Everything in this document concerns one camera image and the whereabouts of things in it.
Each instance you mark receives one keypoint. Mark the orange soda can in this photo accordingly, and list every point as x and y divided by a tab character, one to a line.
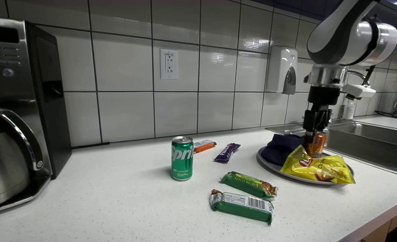
319	146

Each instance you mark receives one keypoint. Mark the white soap dispenser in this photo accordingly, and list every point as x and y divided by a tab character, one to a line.
281	67

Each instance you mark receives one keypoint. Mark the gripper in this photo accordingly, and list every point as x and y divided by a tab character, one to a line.
323	95

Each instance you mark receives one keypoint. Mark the purple candy bar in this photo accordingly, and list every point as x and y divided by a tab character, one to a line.
227	153

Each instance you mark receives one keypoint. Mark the white wall socket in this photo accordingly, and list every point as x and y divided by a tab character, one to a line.
169	64

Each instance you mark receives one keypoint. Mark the green granola bar with barcode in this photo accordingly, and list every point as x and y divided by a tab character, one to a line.
242	205

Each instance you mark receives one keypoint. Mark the orange snack bar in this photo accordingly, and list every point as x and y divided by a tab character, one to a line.
205	146

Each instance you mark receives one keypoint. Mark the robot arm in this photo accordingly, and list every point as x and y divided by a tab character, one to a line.
339	37

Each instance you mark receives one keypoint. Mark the clear pump bottle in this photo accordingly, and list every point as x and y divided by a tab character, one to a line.
349	109

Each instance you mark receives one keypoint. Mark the dark blue cloth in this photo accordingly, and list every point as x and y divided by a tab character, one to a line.
281	148

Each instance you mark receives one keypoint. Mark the steel coffee maker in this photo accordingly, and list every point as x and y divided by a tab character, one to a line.
23	84

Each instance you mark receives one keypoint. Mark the yellow chip bag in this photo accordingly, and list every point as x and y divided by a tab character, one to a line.
319	169

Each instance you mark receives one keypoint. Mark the chrome tap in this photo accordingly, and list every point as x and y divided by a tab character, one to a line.
356	72

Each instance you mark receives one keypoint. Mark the green soda can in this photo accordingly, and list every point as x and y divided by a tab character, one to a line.
182	159

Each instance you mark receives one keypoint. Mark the steel coffee carafe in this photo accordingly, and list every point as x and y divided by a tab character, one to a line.
0	168

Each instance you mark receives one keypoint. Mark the steel sink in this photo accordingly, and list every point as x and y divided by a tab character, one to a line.
366	141

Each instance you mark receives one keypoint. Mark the grey round plate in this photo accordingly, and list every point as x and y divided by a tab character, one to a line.
269	166

